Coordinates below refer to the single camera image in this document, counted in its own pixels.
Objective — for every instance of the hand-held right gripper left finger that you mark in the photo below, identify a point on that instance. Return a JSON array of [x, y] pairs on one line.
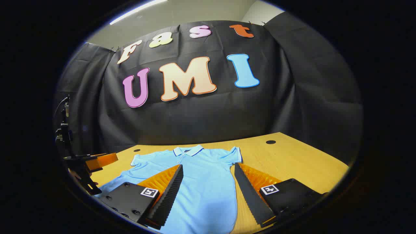
[[170, 195]]

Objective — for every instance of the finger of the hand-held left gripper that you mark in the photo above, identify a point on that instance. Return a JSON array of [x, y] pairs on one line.
[[104, 161]]

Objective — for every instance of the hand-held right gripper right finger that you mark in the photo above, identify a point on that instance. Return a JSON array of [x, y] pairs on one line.
[[252, 198]]

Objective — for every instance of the light blue T-shirt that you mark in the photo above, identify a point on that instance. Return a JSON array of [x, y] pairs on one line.
[[208, 182]]

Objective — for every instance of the black backdrop cloth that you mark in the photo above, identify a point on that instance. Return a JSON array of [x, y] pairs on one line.
[[211, 117]]

